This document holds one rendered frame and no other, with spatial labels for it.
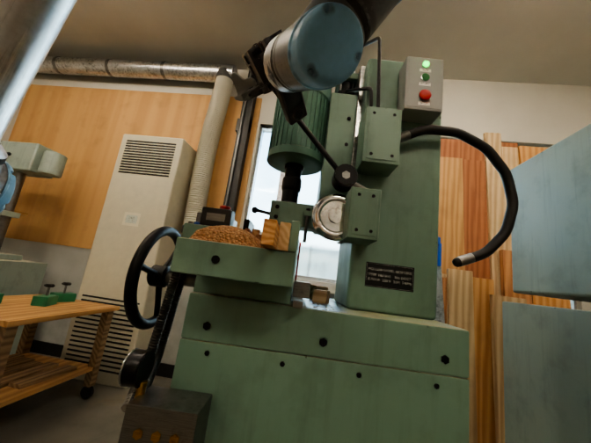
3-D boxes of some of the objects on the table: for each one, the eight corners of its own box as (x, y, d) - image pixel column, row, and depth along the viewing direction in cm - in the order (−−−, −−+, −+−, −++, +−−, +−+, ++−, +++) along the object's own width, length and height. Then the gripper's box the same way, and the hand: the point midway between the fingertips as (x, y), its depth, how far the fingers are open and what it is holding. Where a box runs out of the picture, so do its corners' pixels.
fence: (292, 265, 105) (294, 251, 106) (296, 265, 105) (298, 251, 106) (288, 250, 46) (292, 220, 48) (296, 252, 46) (301, 221, 48)
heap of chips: (200, 243, 57) (203, 226, 57) (266, 252, 56) (269, 235, 57) (182, 237, 48) (186, 217, 48) (260, 248, 47) (264, 227, 48)
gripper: (320, 5, 46) (281, 32, 63) (222, 63, 44) (210, 76, 61) (338, 58, 51) (298, 70, 68) (251, 112, 49) (231, 112, 65)
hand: (262, 84), depth 66 cm, fingers open, 14 cm apart
